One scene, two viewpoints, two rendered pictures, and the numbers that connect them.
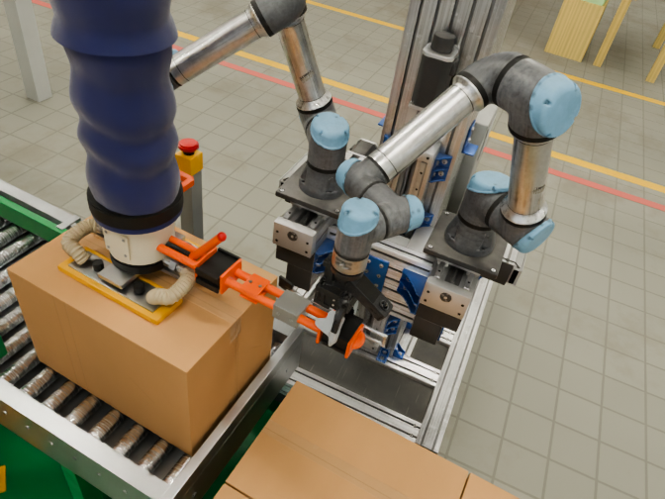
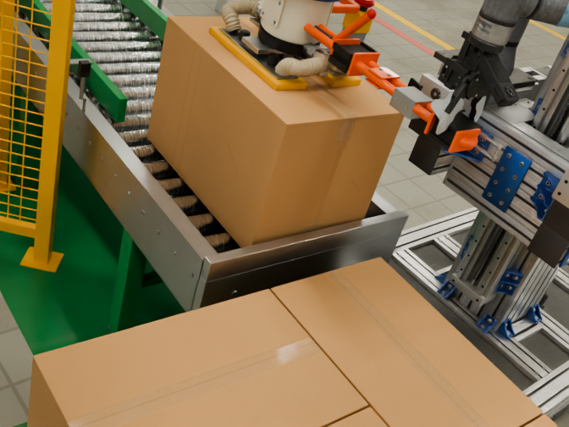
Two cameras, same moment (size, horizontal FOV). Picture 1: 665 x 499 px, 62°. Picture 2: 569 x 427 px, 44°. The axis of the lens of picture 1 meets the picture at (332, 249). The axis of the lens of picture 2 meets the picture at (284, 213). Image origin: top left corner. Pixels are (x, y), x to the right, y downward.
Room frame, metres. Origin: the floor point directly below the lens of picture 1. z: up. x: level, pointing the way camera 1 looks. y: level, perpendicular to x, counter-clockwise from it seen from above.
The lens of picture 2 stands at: (-0.58, -0.35, 1.68)
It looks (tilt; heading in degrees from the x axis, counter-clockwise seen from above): 33 degrees down; 23
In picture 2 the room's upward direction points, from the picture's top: 17 degrees clockwise
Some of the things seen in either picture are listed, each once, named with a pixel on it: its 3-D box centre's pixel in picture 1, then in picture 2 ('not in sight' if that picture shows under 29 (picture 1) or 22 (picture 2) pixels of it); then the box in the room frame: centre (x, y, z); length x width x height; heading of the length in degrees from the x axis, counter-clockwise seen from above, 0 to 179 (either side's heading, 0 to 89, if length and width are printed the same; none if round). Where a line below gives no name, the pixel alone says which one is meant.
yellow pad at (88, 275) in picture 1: (119, 279); (257, 51); (0.98, 0.54, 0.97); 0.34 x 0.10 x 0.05; 68
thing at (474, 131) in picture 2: (339, 333); (451, 130); (0.84, -0.05, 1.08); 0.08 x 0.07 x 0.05; 68
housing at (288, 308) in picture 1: (291, 308); (411, 102); (0.89, 0.07, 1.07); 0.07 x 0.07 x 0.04; 68
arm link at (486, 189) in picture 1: (488, 197); not in sight; (1.32, -0.41, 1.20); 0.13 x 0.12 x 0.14; 39
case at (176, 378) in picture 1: (152, 320); (265, 125); (1.04, 0.49, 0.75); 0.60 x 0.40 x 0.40; 68
